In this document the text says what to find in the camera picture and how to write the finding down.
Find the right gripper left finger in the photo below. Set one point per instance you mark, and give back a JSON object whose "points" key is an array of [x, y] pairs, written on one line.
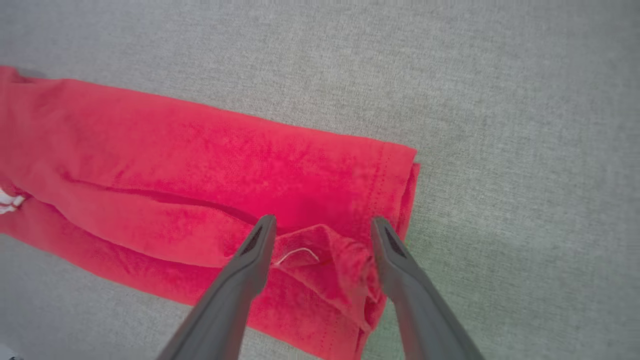
{"points": [[225, 305]]}

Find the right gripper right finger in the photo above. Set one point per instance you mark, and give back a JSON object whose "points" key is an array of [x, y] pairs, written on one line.
{"points": [[425, 315]]}

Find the red and white shirt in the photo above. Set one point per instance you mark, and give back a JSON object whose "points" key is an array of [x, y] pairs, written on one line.
{"points": [[200, 165]]}

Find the grey fabric sofa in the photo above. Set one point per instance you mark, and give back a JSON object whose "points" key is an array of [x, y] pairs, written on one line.
{"points": [[525, 150]]}

